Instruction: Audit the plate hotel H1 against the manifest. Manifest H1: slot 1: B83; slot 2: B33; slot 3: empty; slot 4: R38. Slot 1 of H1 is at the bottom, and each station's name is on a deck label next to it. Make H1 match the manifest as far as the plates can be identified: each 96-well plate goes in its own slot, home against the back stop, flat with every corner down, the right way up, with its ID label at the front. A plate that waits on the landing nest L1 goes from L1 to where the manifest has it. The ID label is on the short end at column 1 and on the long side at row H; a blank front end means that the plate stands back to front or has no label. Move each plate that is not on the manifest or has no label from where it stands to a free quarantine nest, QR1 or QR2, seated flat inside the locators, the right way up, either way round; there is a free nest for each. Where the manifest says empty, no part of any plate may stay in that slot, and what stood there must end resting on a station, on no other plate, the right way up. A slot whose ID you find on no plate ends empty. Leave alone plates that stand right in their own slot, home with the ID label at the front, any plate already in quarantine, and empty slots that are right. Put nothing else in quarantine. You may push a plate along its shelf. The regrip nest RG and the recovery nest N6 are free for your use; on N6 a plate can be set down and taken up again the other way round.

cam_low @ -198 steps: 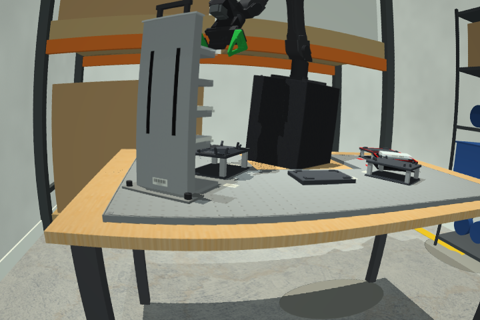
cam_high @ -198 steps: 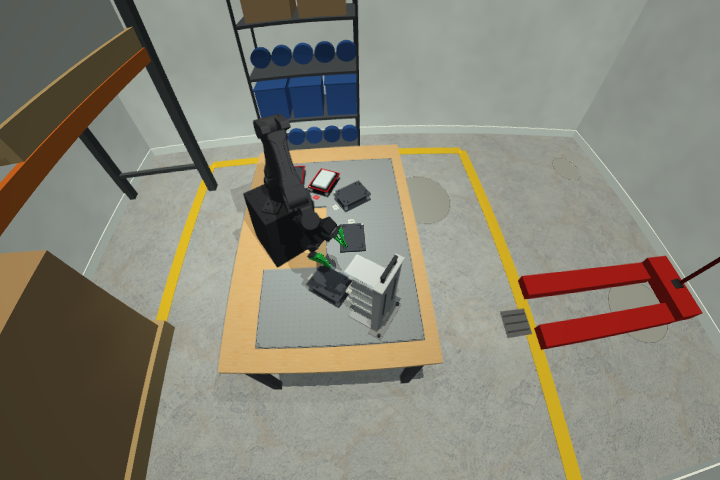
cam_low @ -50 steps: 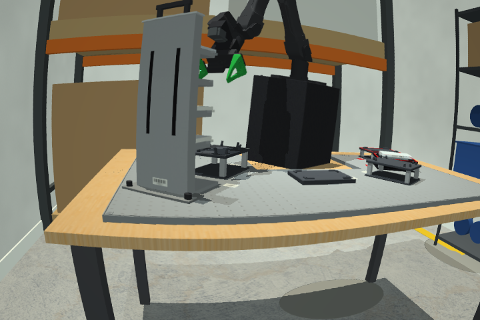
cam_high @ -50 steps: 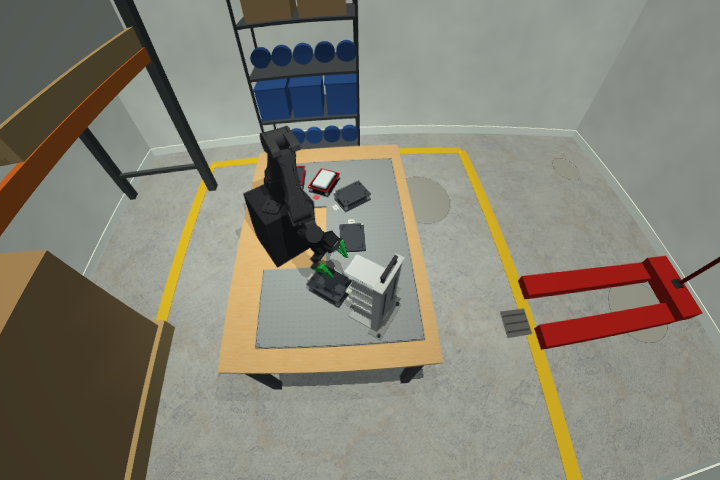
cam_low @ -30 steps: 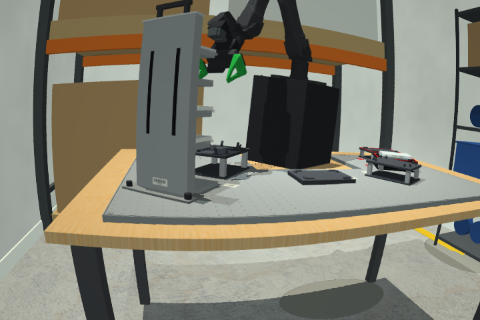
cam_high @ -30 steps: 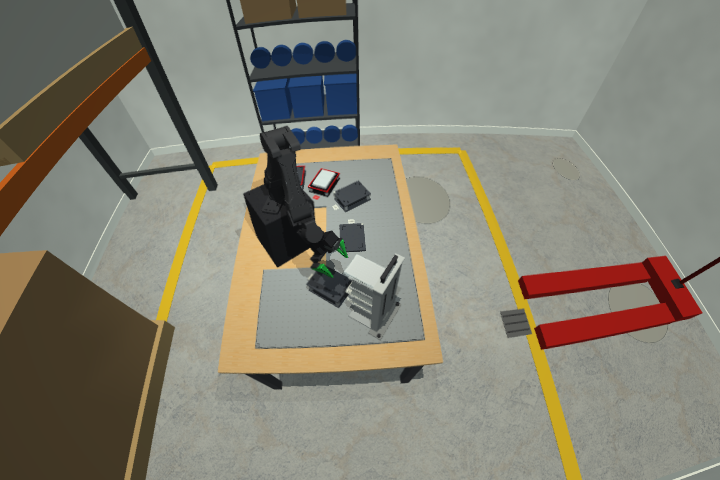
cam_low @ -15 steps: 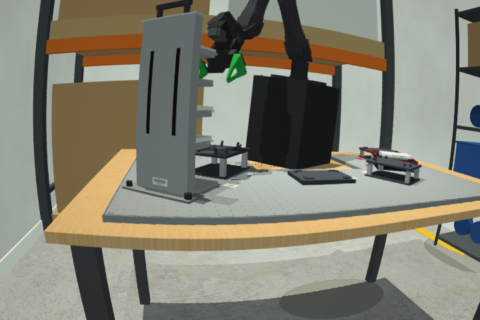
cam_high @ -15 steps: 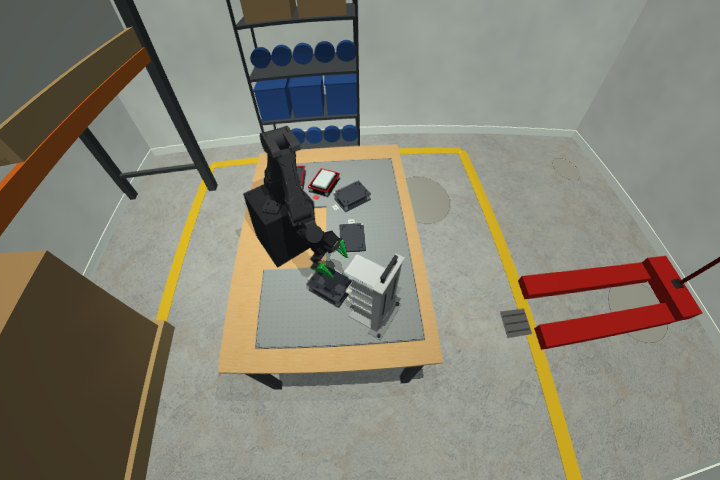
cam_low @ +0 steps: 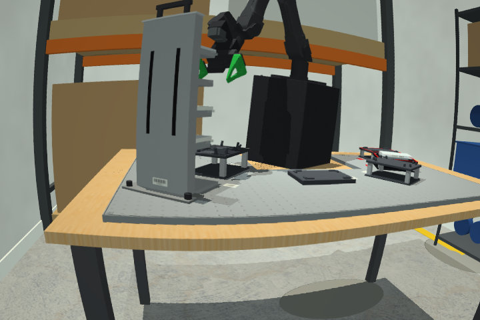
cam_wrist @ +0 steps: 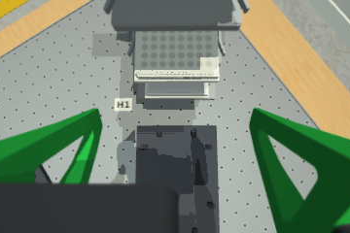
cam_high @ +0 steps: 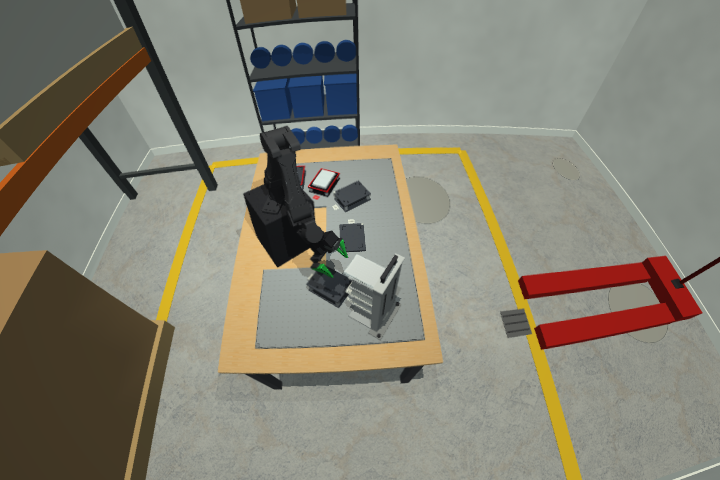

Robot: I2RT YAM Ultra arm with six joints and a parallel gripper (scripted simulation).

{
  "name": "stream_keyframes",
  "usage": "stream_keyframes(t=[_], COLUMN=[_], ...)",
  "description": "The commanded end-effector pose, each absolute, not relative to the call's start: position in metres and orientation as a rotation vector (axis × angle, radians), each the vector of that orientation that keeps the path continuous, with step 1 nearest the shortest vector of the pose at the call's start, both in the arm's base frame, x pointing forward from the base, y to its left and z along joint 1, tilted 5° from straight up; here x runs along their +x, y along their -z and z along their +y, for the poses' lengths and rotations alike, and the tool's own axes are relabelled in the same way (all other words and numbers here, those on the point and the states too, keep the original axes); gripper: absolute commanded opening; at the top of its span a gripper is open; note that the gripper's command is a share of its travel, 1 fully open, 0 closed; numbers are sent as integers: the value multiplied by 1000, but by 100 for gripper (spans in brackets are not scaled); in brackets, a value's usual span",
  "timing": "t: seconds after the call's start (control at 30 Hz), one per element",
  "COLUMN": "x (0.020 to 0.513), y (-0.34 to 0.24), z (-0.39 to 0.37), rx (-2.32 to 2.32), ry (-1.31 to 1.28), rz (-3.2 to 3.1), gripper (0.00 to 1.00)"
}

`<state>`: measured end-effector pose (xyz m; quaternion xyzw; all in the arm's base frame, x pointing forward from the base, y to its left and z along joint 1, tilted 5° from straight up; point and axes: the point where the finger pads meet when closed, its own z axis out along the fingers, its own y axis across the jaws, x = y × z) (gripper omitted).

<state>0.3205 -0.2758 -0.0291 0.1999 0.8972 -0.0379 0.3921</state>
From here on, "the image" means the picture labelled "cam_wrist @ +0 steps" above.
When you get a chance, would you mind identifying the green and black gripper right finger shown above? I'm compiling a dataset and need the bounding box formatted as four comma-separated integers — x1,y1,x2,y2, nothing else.
249,108,350,233

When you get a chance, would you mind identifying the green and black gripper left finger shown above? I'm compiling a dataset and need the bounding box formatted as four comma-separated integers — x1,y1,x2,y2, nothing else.
0,108,102,183

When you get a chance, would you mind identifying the grey well plate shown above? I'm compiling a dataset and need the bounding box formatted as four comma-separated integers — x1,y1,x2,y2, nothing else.
145,83,209,99

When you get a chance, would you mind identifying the grey plate hotel rack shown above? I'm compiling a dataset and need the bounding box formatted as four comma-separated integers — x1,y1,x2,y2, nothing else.
103,0,250,100

